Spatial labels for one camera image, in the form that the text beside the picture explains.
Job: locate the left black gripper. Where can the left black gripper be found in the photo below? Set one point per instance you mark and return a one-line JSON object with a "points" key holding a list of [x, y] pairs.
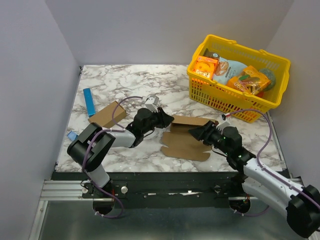
{"points": [[164, 119]]}

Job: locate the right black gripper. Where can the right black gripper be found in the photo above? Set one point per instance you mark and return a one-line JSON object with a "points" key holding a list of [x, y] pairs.
{"points": [[207, 132]]}

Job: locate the brown cardboard box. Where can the brown cardboard box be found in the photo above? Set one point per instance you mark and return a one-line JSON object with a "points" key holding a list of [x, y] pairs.
{"points": [[178, 143], [104, 117]]}

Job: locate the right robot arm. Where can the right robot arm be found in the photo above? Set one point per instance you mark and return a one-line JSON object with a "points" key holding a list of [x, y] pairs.
{"points": [[298, 204]]}

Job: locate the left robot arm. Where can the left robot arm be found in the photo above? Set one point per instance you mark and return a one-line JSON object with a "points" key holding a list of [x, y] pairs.
{"points": [[92, 145]]}

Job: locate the folded brown cardboard box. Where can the folded brown cardboard box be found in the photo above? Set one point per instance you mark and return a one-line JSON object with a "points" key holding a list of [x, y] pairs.
{"points": [[104, 117]]}

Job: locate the orange snack box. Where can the orange snack box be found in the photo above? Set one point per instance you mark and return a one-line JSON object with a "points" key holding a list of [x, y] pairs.
{"points": [[205, 66]]}

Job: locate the long blue box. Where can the long blue box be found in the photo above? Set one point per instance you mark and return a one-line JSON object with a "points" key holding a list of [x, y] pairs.
{"points": [[90, 107]]}

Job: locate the small blue box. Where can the small blue box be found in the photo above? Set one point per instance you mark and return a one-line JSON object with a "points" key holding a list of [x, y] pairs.
{"points": [[72, 135]]}

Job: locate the yellow plastic basket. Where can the yellow plastic basket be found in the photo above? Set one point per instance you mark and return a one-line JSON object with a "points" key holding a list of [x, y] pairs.
{"points": [[246, 107]]}

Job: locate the light blue chips bag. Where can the light blue chips bag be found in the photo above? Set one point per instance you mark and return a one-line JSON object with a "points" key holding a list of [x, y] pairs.
{"points": [[227, 69]]}

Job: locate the orange gummy candy bag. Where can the orange gummy candy bag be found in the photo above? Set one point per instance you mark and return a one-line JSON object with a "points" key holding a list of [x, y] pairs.
{"points": [[250, 81]]}

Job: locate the dark snack packet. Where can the dark snack packet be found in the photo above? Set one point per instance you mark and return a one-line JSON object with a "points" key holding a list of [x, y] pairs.
{"points": [[211, 54]]}

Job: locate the green round sponge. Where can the green round sponge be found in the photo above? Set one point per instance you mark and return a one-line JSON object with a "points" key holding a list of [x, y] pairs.
{"points": [[271, 76]]}

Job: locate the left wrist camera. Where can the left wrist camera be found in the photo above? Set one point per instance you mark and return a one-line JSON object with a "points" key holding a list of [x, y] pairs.
{"points": [[151, 102]]}

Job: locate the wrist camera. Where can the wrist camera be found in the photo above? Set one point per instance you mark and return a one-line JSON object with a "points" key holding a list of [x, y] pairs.
{"points": [[223, 122], [151, 102]]}

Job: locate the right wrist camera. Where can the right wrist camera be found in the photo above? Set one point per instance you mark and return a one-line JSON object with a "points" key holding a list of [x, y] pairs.
{"points": [[223, 122]]}

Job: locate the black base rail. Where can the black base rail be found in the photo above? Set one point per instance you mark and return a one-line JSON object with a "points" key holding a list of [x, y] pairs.
{"points": [[163, 190]]}

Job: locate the aluminium frame rail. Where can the aluminium frame rail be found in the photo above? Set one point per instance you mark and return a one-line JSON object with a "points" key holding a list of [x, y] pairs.
{"points": [[61, 190]]}

